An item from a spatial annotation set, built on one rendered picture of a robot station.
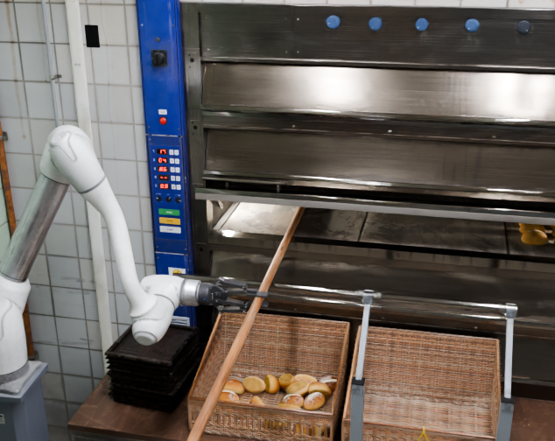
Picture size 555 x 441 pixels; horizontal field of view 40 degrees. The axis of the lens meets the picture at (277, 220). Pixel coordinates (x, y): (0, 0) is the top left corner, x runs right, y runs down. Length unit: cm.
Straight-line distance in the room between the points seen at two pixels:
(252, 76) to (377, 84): 47
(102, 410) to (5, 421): 61
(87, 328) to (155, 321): 111
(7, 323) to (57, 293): 105
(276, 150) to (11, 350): 120
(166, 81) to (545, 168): 143
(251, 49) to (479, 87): 83
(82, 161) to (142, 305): 50
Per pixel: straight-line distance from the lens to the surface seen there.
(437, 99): 283
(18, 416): 268
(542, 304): 313
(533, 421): 322
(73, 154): 242
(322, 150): 294
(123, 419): 315
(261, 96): 292
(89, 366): 371
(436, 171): 290
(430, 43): 282
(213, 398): 211
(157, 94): 302
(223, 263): 322
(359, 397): 265
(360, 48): 284
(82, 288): 351
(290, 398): 309
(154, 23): 297
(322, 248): 307
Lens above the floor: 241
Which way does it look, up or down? 22 degrees down
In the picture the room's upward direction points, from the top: straight up
